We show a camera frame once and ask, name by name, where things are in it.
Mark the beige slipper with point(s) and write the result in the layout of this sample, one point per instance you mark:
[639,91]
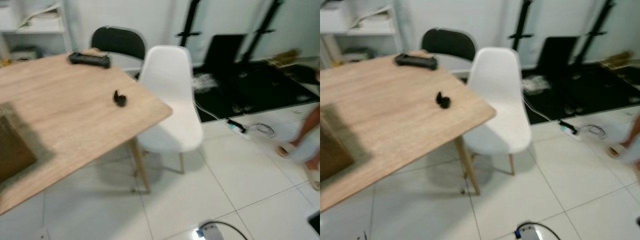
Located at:
[287,149]
[617,151]
[314,177]

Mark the black foam floor mat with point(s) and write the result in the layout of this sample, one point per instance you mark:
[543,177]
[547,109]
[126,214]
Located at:
[260,90]
[585,95]

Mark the light wooden table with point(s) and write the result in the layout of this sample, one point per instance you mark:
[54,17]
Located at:
[390,110]
[65,110]

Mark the brown cardboard scrap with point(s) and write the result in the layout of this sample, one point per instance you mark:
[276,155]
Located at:
[620,60]
[285,57]

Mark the grey device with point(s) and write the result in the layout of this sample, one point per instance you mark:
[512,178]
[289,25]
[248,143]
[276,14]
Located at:
[26,54]
[359,54]

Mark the white power strip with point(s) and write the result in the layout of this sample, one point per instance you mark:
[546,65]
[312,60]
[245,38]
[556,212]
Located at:
[237,126]
[570,129]

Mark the white shelf unit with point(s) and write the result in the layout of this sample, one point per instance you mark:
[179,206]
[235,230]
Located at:
[45,31]
[380,31]

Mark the black handheld controller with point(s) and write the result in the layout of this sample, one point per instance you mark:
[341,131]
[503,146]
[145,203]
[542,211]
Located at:
[90,60]
[415,61]

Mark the black tripod stand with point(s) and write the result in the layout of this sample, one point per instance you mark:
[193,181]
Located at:
[521,22]
[190,22]
[265,22]
[597,22]

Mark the black flat board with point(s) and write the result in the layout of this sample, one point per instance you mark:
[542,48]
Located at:
[225,50]
[557,52]

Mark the white crumpled pile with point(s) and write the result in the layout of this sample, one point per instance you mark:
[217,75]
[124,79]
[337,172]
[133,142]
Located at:
[204,83]
[535,85]

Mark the small black crumpled object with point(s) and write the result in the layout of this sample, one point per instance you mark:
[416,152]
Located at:
[120,100]
[443,101]

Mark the white plastic chair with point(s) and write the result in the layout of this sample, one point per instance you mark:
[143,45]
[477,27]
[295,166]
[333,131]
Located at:
[497,85]
[167,80]

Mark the black chair with grey frame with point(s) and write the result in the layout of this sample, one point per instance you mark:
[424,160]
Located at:
[447,45]
[117,42]

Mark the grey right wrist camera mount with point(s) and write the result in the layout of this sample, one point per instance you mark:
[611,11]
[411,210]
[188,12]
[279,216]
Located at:
[211,232]
[529,233]

